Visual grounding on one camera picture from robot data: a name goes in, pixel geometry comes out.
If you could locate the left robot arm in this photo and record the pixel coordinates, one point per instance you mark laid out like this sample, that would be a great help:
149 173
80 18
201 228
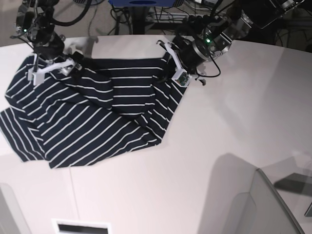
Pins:
203 39

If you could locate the navy white striped t-shirt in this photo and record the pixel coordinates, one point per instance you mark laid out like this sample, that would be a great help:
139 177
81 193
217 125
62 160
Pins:
109 107

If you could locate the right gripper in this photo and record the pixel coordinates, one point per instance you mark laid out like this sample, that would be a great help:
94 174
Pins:
53 55

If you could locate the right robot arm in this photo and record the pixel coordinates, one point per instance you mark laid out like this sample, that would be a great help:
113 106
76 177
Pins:
35 24

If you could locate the white framed table slot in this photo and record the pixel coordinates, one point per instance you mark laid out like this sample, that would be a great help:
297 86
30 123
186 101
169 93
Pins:
65 226

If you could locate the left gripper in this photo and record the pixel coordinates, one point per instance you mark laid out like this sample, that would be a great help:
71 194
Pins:
184 58

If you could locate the black table leg column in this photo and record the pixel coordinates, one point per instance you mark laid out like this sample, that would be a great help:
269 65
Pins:
138 16

